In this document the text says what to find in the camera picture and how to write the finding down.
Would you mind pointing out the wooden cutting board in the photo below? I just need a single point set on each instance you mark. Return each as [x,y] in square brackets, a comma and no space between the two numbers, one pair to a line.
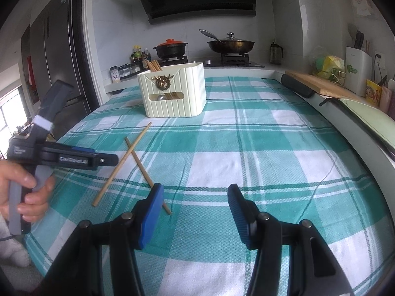
[324,83]

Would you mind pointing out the clear spice container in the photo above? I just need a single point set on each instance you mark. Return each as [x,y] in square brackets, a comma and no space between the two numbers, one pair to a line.
[129,70]

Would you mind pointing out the yellow plastic bag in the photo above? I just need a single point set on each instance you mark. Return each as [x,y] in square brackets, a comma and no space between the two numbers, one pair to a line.
[331,64]

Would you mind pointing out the teal plaid tablecloth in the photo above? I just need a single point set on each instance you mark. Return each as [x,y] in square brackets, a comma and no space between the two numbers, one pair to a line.
[262,145]

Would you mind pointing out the cream ribbed utensil holder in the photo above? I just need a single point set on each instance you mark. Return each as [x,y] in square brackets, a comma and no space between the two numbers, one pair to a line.
[185,92]

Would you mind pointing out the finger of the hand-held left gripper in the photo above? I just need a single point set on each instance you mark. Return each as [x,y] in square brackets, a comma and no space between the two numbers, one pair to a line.
[80,150]
[77,160]

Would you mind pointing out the window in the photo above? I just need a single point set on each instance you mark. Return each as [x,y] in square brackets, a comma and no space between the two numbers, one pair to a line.
[10,120]

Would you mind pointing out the wooden chopstick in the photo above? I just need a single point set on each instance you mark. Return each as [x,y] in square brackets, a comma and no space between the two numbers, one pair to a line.
[150,65]
[123,163]
[158,66]
[139,160]
[154,65]

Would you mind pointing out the dark grey refrigerator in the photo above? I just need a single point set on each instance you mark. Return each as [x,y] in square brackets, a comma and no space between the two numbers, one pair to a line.
[61,52]

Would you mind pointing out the white knife block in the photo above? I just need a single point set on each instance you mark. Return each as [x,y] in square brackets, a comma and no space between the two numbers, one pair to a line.
[358,67]

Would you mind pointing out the white wall socket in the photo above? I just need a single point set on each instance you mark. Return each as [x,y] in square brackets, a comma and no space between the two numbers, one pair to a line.
[378,58]

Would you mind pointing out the black rolled mat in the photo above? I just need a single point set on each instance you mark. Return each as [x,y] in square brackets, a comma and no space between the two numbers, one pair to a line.
[297,86]

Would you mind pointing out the clear labelled jar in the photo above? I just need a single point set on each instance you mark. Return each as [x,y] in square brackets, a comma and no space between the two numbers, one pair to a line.
[115,75]

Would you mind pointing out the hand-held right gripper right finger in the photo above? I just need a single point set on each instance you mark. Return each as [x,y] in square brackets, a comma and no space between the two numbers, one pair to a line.
[239,215]

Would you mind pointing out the person's left hand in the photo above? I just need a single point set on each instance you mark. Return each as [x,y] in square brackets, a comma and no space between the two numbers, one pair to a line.
[18,172]

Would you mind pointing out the metal spoon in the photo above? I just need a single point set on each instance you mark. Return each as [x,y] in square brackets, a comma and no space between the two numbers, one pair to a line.
[160,97]

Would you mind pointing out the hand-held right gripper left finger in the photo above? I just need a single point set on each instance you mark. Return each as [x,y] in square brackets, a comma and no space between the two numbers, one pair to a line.
[152,215]

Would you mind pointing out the yellow red snack packet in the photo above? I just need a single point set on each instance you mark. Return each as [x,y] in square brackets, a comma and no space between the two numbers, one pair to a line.
[373,92]

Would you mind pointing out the white fluffy cloth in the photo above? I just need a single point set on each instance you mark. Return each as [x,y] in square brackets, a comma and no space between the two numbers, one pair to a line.
[12,246]

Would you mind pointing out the black gas stove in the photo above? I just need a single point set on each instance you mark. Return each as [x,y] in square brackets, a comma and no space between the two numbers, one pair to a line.
[234,63]

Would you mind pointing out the pink packet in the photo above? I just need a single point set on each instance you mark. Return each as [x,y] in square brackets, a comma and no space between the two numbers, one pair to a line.
[389,98]

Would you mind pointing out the black pot with red lid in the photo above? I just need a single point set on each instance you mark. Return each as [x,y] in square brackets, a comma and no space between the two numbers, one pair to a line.
[171,49]

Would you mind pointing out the dark sauce bottle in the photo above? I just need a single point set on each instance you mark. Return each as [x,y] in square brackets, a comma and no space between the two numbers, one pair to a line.
[137,54]
[146,57]

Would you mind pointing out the paper note on wall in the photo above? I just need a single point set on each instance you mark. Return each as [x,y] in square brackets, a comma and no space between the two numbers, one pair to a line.
[361,1]

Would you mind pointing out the black range hood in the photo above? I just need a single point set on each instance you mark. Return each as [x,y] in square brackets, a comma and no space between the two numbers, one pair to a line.
[200,0]

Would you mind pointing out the dark wok with lid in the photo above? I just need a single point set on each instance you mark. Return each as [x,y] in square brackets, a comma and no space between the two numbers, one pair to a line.
[231,46]

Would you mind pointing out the light green board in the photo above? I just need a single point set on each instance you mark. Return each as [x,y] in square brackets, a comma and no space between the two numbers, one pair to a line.
[370,120]

